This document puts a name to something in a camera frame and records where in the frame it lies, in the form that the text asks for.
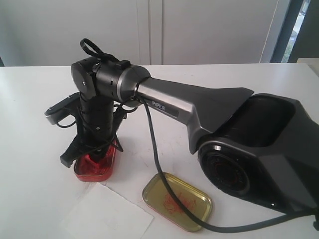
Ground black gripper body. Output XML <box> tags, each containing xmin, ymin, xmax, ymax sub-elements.
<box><xmin>76</xmin><ymin>94</ymin><xmax>127</xmax><ymax>149</ymax></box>

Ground red ink pad tin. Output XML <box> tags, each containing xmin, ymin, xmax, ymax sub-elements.
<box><xmin>74</xmin><ymin>146</ymin><xmax>116</xmax><ymax>182</ymax></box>

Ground red stamp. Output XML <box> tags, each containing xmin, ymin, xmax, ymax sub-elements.
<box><xmin>89</xmin><ymin>148</ymin><xmax>107</xmax><ymax>169</ymax></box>

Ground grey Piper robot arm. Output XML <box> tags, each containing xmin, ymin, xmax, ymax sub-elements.
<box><xmin>61</xmin><ymin>57</ymin><xmax>319</xmax><ymax>214</ymax></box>

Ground white paper sheet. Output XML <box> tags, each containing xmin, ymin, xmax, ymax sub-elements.
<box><xmin>62</xmin><ymin>183</ymin><xmax>154</xmax><ymax>239</ymax></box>

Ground white cabinet doors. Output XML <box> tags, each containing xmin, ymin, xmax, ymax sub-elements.
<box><xmin>0</xmin><ymin>0</ymin><xmax>290</xmax><ymax>66</ymax></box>

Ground gold tin lid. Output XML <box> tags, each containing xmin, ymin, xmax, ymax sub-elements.
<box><xmin>142</xmin><ymin>173</ymin><xmax>214</xmax><ymax>232</ymax></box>

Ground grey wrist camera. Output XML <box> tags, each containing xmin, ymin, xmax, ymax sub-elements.
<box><xmin>44</xmin><ymin>92</ymin><xmax>80</xmax><ymax>125</ymax></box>

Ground black cable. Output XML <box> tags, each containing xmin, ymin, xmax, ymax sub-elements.
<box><xmin>79</xmin><ymin>38</ymin><xmax>319</xmax><ymax>234</ymax></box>

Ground dark window frame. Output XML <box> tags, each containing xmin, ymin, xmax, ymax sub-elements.
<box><xmin>270</xmin><ymin>0</ymin><xmax>319</xmax><ymax>63</ymax></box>

